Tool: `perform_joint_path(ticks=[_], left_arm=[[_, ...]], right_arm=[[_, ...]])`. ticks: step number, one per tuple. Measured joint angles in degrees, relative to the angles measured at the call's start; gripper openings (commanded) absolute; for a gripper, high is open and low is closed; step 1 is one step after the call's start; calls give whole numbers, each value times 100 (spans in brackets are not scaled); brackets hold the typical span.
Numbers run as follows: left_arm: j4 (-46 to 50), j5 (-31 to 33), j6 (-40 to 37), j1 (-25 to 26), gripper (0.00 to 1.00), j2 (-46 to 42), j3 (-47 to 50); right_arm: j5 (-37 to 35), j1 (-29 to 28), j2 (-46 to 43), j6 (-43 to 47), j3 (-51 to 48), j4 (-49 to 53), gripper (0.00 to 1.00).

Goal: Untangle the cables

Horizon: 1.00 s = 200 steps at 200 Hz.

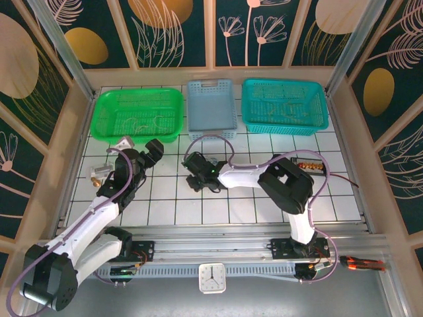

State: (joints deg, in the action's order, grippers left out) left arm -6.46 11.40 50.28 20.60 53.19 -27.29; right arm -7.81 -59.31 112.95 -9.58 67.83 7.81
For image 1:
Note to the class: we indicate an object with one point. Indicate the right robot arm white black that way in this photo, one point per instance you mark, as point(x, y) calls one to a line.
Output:
point(244, 175)

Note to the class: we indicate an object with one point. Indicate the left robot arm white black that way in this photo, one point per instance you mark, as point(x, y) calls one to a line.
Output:
point(79, 237)

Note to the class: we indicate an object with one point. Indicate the small brass knob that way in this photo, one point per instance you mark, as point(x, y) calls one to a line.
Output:
point(96, 182)

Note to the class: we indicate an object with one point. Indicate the light blue plastic basket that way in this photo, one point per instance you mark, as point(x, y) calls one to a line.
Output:
point(211, 105)

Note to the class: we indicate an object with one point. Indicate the green plastic basket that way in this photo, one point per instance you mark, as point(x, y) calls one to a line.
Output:
point(109, 99)

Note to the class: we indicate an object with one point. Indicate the white square clock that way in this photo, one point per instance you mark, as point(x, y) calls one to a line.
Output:
point(212, 278)

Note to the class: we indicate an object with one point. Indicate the teal plastic basket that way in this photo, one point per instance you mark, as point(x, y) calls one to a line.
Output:
point(284, 127)

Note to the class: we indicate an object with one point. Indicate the small electronics board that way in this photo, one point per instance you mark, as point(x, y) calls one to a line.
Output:
point(320, 265)
point(124, 271)

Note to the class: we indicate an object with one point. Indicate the black tray with orange parts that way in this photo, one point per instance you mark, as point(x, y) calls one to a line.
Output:
point(314, 166)

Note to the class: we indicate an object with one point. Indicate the white flat strip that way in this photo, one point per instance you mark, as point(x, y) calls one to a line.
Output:
point(277, 277)

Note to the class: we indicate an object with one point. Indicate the orange black hand tool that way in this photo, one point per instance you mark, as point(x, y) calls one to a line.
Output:
point(363, 264)

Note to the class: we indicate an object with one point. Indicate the aluminium mounting rail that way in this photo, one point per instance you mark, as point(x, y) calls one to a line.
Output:
point(215, 246)

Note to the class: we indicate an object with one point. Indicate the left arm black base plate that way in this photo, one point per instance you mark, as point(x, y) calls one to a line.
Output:
point(147, 251)

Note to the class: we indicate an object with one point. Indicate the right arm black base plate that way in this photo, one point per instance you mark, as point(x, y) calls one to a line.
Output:
point(279, 247)

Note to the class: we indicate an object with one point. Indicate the aluminium frame post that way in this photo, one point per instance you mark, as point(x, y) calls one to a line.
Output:
point(355, 49)
point(61, 49)

